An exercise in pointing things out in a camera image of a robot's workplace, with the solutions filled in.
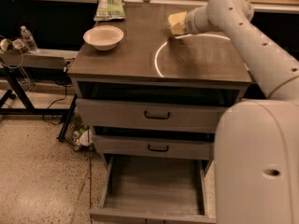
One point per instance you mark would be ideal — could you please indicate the grey top drawer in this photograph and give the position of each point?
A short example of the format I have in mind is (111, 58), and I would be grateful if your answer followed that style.
(150, 116)

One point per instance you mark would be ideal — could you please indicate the black table frame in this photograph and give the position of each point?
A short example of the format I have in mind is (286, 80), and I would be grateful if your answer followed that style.
(16, 90)

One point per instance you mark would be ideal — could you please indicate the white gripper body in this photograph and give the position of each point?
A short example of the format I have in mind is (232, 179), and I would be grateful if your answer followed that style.
(191, 23)

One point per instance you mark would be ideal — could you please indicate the crumpled items on shelf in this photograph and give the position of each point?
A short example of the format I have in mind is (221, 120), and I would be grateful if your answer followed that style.
(12, 46)

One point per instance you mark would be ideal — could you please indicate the grey open bottom drawer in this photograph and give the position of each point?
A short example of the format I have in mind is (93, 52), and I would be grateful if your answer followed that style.
(151, 190)

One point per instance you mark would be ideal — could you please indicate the grey middle drawer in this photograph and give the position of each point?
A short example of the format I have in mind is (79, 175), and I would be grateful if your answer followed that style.
(163, 148)

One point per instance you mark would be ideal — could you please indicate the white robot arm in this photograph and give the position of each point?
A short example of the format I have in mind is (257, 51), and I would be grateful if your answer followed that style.
(256, 151)

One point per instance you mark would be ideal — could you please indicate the yellow sponge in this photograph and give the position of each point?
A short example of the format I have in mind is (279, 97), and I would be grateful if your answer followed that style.
(177, 23)

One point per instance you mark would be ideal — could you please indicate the green snack bag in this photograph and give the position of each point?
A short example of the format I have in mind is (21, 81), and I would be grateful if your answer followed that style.
(108, 10)

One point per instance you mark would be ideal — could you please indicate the wire waste basket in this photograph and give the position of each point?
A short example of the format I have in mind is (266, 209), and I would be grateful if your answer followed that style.
(78, 134)

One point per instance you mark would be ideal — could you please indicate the clear plastic water bottle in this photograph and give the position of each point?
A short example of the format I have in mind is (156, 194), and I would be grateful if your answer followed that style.
(29, 40)

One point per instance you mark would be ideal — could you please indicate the white bowl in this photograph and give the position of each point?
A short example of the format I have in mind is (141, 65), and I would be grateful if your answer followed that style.
(103, 37)

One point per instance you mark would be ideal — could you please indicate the grey drawer cabinet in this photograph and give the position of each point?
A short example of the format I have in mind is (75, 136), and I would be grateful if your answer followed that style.
(151, 66)

